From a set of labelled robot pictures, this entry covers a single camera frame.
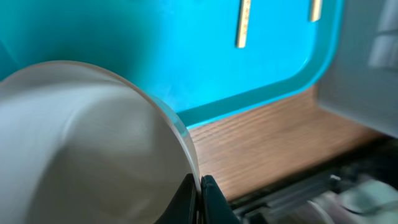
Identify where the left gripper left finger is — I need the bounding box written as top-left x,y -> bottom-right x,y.
155,174 -> 197,224

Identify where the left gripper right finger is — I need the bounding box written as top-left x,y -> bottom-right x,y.
201,175 -> 241,224

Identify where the grey bowl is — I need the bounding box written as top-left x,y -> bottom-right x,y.
1,61 -> 201,223

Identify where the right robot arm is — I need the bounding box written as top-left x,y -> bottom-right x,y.
230,137 -> 397,224

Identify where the teal serving tray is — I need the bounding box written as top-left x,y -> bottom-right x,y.
1,0 -> 344,128

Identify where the left wooden chopstick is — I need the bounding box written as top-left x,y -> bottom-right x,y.
236,0 -> 251,49

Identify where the wooden chopstick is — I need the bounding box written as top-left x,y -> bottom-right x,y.
236,0 -> 251,49
309,0 -> 323,22

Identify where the right wooden chopstick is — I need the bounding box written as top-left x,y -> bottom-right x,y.
309,0 -> 323,22

